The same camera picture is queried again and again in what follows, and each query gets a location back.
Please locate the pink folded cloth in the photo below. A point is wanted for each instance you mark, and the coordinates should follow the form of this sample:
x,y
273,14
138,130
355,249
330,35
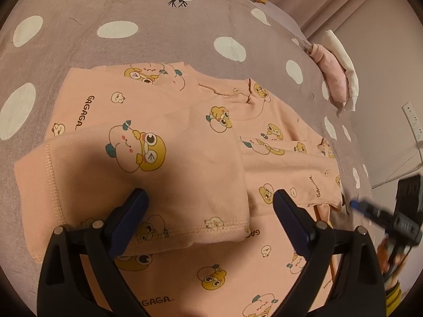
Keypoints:
x,y
330,69

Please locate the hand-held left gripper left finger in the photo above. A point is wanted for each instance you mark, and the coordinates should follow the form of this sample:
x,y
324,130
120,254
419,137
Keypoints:
x,y
130,218

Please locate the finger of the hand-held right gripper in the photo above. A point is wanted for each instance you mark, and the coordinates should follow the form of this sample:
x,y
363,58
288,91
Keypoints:
x,y
366,206

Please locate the person's right forearm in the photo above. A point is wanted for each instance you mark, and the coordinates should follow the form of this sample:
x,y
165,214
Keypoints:
x,y
394,295

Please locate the person's right hand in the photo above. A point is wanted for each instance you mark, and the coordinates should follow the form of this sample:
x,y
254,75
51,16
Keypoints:
x,y
386,261

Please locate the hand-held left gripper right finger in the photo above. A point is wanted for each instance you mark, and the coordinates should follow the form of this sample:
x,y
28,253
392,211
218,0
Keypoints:
x,y
290,221

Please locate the mauve polka dot blanket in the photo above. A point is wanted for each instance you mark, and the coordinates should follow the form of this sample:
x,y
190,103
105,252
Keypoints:
x,y
165,39

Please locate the pink cartoon print shirt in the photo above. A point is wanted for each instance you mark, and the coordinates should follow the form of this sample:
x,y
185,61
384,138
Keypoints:
x,y
198,158

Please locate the pink and white folded cloths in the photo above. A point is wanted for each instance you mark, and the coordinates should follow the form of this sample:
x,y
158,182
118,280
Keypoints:
x,y
344,57

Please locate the white power strip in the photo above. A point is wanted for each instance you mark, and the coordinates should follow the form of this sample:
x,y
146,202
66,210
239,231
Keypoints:
x,y
411,119

